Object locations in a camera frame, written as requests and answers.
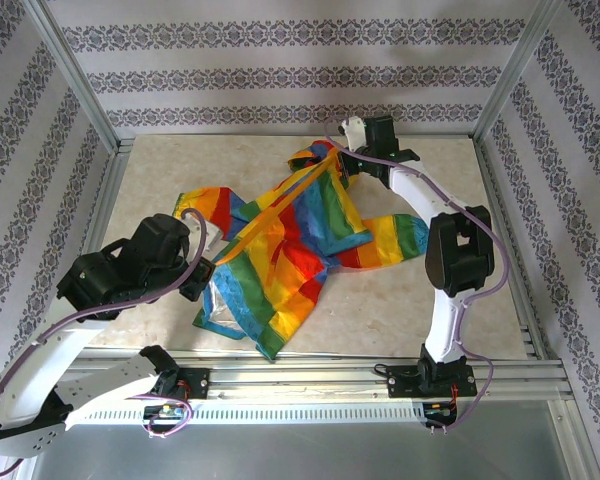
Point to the rainbow striped hooded jacket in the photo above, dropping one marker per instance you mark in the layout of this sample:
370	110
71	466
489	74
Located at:
290	260

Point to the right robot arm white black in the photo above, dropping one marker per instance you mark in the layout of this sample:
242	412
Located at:
460	260

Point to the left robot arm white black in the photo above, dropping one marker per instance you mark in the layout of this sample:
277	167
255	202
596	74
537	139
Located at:
45	360

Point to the small circuit board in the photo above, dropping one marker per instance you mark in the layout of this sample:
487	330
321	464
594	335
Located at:
440	409
169	411

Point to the grey metal plate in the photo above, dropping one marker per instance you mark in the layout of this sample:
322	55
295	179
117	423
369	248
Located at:
330	450

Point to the aluminium side rail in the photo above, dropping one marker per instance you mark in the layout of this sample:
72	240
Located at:
100	200
510	250

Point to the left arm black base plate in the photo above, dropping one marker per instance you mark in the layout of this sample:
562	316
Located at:
196	384

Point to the aluminium front rail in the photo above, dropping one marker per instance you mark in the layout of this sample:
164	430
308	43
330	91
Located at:
300	380

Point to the aluminium frame post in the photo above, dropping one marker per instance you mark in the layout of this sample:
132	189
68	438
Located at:
515	70
75	75

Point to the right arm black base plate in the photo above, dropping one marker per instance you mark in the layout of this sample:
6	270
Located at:
405	382

